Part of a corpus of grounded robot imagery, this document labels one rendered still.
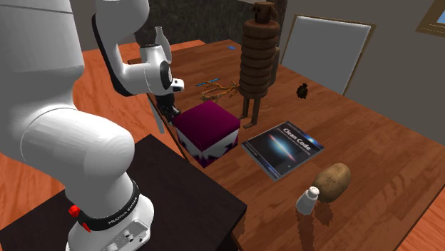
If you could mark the wooden table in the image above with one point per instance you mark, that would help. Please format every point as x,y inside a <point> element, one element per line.
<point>361,132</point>

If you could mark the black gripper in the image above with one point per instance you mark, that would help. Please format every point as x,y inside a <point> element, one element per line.
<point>166,104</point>

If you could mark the small black lumpy object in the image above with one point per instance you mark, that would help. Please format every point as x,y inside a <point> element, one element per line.
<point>302,91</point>

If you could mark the magenta and white cube box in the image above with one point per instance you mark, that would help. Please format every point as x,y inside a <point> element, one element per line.
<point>208,120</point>

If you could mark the dark robot stand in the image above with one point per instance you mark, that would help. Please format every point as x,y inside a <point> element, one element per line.
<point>180,194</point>

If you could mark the white panel with brown frame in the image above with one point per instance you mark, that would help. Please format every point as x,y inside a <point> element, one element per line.
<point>323,52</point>

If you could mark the white bottle vase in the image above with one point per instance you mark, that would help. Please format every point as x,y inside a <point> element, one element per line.
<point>163,39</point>

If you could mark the small blue flat object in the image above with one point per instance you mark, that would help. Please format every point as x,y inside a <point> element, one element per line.
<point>231,47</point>

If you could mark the brown potato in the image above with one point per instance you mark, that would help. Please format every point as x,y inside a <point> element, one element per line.
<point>332,182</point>

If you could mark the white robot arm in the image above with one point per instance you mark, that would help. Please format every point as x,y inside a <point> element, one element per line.
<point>69,149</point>

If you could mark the brown framed window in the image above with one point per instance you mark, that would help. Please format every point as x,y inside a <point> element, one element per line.
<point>434,21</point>

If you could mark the white salt shaker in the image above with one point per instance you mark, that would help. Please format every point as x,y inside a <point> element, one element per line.
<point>306,201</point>

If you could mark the brown dry twig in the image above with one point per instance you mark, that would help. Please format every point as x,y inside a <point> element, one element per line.
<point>222,91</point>

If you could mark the dark book with galaxy cover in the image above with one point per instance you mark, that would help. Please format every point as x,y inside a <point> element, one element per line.
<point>283,147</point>

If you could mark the brown wooden ringed figure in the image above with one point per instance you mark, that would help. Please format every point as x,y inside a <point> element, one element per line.
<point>259,62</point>

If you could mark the blue pen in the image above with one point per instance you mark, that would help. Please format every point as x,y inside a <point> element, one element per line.
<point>207,82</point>

